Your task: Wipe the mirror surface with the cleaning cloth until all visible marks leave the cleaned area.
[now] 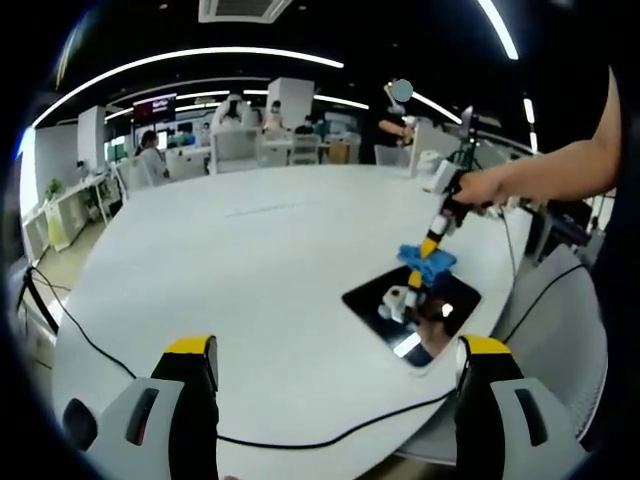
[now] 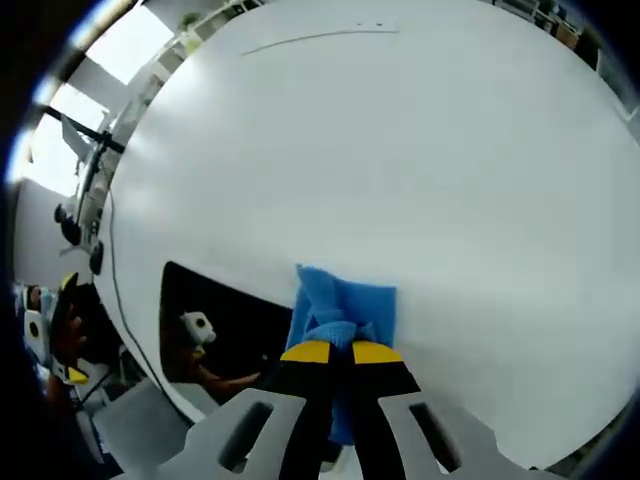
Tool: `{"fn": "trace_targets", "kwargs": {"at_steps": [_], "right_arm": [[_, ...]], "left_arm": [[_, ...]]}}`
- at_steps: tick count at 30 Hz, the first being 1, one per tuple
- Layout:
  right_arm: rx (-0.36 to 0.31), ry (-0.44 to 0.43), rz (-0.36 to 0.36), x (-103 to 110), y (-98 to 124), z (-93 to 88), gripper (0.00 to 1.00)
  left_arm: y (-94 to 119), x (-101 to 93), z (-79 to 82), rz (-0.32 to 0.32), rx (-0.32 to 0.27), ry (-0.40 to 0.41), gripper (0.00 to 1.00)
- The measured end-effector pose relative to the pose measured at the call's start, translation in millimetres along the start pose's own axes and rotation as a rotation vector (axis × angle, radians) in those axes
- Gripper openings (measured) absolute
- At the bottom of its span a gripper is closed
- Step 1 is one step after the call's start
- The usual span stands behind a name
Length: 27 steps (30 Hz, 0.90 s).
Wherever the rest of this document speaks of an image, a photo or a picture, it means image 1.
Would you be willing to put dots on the white tall apparatus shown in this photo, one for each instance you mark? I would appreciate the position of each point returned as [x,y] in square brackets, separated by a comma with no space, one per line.
[232,111]

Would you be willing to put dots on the blue cleaning cloth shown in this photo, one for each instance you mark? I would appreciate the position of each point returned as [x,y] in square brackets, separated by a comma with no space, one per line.
[435,262]

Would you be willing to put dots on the potted green plant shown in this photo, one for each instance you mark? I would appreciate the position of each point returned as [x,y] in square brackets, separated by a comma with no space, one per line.
[52,187]

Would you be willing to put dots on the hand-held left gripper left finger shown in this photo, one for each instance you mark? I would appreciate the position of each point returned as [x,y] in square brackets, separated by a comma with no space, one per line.
[150,445]

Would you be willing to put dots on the dark wall display screen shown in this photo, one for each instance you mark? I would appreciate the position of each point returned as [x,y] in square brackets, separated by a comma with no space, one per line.
[155,106]

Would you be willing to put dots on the tripod with mounted device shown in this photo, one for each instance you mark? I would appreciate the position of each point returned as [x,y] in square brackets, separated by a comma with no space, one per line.
[467,137]

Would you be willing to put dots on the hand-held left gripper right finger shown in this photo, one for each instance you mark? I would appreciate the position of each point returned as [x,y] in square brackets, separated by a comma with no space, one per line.
[525,440]

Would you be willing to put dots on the black glossy tray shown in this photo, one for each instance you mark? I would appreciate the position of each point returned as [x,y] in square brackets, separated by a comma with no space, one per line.
[365,300]

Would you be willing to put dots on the grey office chair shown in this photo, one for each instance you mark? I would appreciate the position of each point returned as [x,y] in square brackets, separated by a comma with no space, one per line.
[550,310]

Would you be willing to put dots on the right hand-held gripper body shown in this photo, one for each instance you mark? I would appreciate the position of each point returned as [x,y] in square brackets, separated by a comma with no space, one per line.
[442,175]

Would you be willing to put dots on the ceiling air vent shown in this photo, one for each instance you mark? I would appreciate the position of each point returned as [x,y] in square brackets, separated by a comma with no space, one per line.
[245,9]

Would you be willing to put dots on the person's right hand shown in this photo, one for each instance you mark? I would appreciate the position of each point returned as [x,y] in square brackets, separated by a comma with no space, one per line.
[482,190]

